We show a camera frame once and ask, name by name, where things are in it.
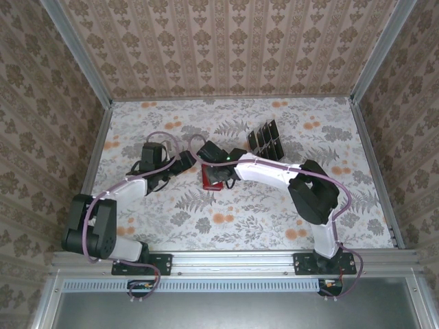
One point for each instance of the black connector board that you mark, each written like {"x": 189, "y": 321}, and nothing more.
{"x": 139, "y": 290}
{"x": 331, "y": 291}

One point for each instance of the aluminium lower frame profile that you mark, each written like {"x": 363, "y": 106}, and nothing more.
{"x": 415, "y": 301}
{"x": 48, "y": 301}

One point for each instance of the aluminium front rail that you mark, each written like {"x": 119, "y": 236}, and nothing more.
{"x": 233, "y": 262}

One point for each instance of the aluminium side rail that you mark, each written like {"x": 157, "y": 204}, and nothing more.
{"x": 97, "y": 144}
{"x": 376, "y": 171}

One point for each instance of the aluminium frame post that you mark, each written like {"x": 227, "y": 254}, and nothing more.
{"x": 80, "y": 55}
{"x": 381, "y": 51}

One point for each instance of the clear acrylic card stand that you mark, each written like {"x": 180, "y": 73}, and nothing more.
{"x": 258, "y": 153}

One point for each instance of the red card holder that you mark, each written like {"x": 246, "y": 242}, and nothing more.
{"x": 205, "y": 185}

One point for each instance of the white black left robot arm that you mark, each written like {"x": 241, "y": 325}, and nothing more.
{"x": 130, "y": 188}

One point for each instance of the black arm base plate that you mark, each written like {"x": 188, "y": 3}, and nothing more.
{"x": 164, "y": 264}
{"x": 303, "y": 264}

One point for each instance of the floral patterned table cover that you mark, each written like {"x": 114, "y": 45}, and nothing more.
{"x": 240, "y": 222}

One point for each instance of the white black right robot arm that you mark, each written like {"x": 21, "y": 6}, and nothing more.
{"x": 260, "y": 171}

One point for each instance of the grey metal sheet panel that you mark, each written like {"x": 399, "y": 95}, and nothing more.
{"x": 233, "y": 312}

